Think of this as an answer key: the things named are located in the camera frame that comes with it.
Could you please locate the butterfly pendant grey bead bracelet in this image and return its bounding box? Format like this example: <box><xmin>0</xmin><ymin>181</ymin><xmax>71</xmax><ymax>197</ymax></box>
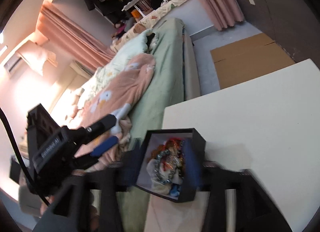
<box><xmin>152</xmin><ymin>149</ymin><xmax>186</xmax><ymax>185</ymax></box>

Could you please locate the black jewelry box white interior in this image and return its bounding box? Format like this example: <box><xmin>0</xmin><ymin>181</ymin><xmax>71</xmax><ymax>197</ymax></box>
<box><xmin>135</xmin><ymin>128</ymin><xmax>206</xmax><ymax>203</ymax></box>

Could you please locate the orange floral fleece blanket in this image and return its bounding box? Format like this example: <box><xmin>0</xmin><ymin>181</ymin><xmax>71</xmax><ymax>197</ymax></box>
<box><xmin>68</xmin><ymin>54</ymin><xmax>156</xmax><ymax>172</ymax></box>

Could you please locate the pink curtain left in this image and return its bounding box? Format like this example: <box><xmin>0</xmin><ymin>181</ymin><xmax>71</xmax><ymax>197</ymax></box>
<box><xmin>36</xmin><ymin>2</ymin><xmax>116</xmax><ymax>71</ymax></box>

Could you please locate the green bed mattress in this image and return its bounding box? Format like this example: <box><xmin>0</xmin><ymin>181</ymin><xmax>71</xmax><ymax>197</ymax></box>
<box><xmin>118</xmin><ymin>18</ymin><xmax>184</xmax><ymax>231</ymax></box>

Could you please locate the light green floral pillow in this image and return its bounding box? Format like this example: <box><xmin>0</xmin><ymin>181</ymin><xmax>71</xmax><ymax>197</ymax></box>
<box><xmin>77</xmin><ymin>29</ymin><xmax>158</xmax><ymax>109</ymax></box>

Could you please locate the flattened brown cardboard sheet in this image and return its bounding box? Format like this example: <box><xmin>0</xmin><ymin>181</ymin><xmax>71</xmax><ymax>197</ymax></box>
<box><xmin>210</xmin><ymin>33</ymin><xmax>295</xmax><ymax>89</ymax></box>

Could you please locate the small white folding table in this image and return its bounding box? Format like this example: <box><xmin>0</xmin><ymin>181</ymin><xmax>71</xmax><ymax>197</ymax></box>
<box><xmin>122</xmin><ymin>0</ymin><xmax>153</xmax><ymax>18</ymax></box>

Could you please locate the floral window seat cushion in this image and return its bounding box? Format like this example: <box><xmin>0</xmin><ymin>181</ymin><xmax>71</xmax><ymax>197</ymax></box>
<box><xmin>110</xmin><ymin>0</ymin><xmax>188</xmax><ymax>53</ymax></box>

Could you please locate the black cable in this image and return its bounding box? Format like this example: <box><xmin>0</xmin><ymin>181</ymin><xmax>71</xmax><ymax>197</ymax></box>
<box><xmin>0</xmin><ymin>106</ymin><xmax>51</xmax><ymax>206</ymax></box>

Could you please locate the red bead bracelet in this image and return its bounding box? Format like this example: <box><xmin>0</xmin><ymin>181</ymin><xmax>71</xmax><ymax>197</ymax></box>
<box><xmin>164</xmin><ymin>137</ymin><xmax>185</xmax><ymax>158</ymax></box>

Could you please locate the wall air conditioner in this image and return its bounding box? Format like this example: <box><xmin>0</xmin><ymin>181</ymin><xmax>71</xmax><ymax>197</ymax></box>
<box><xmin>4</xmin><ymin>53</ymin><xmax>24</xmax><ymax>75</ymax></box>

